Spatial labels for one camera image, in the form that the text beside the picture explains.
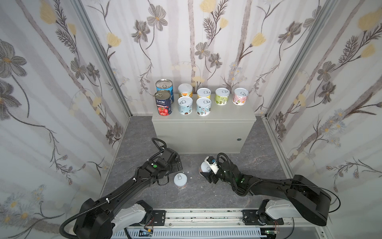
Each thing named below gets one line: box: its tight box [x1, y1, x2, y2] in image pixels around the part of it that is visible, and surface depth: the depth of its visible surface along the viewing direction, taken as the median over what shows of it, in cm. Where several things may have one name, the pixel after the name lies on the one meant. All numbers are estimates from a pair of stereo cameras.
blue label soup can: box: [155, 78, 175, 104], surface depth 73 cm
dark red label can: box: [154, 90, 173, 117], surface depth 69 cm
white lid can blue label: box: [195, 97, 212, 117], surface depth 73 cm
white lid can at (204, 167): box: [198, 160, 212, 178], surface depth 81 cm
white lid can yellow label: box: [196, 87, 212, 100], surface depth 78 cm
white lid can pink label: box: [173, 172, 188, 190], surface depth 84 cm
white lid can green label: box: [214, 87, 230, 107], surface depth 78 cm
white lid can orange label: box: [178, 83, 194, 98], surface depth 76 cm
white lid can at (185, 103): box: [177, 96, 194, 116], surface depth 73 cm
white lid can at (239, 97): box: [231, 87, 250, 107], surface depth 78 cm
